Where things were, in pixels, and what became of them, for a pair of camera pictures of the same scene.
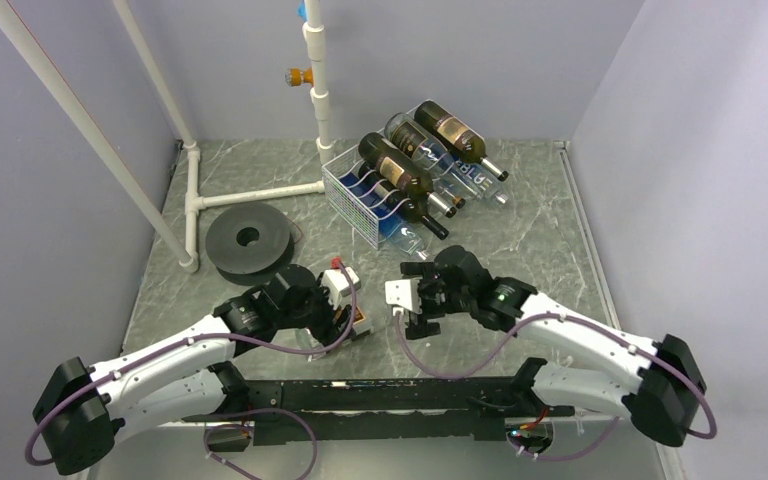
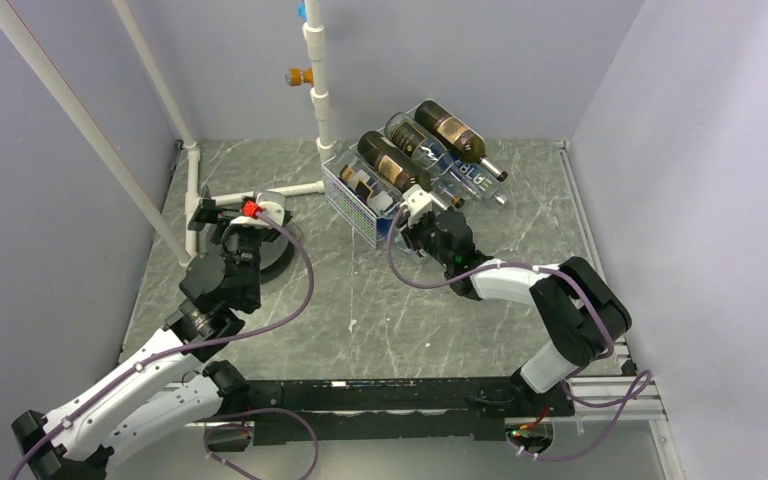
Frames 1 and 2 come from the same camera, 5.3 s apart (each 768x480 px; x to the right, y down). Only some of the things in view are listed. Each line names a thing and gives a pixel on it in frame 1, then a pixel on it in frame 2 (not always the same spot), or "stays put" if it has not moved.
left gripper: x=327 y=331 -> x=207 y=213
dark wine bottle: x=402 y=170 stays put
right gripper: x=418 y=326 -> x=409 y=232
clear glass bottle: x=404 y=133 stays put
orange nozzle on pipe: x=295 y=77 stays put
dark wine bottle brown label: x=464 y=143 stays put
